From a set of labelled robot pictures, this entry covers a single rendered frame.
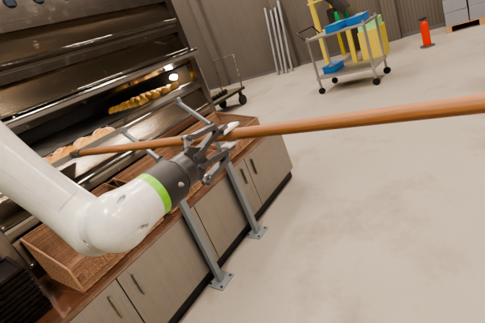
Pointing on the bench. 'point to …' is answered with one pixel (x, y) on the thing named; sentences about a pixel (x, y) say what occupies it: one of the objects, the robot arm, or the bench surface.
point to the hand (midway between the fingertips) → (230, 135)
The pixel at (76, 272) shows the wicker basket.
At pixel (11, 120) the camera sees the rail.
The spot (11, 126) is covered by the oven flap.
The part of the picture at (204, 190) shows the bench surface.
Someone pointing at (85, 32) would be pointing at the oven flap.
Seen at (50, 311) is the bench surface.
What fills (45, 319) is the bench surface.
